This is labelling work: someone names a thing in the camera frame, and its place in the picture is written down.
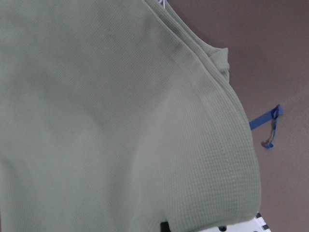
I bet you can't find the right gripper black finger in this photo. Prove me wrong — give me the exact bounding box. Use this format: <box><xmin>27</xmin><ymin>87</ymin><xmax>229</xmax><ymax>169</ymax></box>
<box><xmin>160</xmin><ymin>221</ymin><xmax>169</xmax><ymax>232</ymax></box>

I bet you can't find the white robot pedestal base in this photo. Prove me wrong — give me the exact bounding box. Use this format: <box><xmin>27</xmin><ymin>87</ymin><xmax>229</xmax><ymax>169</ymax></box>
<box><xmin>208</xmin><ymin>212</ymin><xmax>271</xmax><ymax>232</ymax></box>

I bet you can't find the crossing blue tape line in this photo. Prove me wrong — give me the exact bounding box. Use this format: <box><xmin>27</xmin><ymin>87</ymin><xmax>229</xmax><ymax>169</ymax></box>
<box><xmin>249</xmin><ymin>104</ymin><xmax>284</xmax><ymax>149</ymax></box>

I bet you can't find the olive green long-sleeve shirt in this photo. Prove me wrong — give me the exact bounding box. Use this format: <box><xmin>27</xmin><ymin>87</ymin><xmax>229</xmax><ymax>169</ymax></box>
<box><xmin>0</xmin><ymin>0</ymin><xmax>261</xmax><ymax>232</ymax></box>

